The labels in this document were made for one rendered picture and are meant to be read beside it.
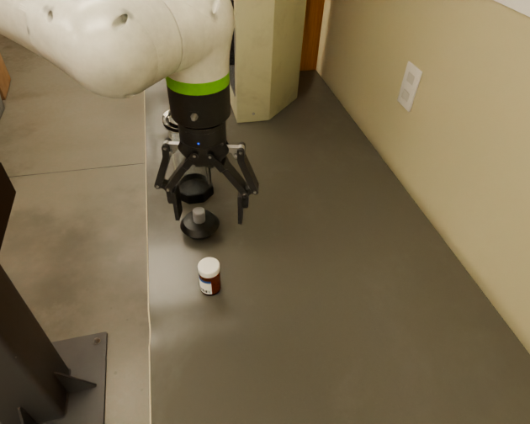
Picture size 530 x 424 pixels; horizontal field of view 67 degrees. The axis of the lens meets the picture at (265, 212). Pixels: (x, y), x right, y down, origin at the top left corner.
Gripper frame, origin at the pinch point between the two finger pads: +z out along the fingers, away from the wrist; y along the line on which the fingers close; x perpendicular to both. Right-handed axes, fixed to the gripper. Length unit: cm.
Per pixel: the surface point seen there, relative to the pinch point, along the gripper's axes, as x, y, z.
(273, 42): -65, -9, -8
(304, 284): 3.2, -19.8, 17.0
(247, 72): -62, -2, 0
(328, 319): 11.3, -24.5, 17.0
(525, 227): -1, -61, 0
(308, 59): -107, -23, 13
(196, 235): -6.6, 4.9, 14.1
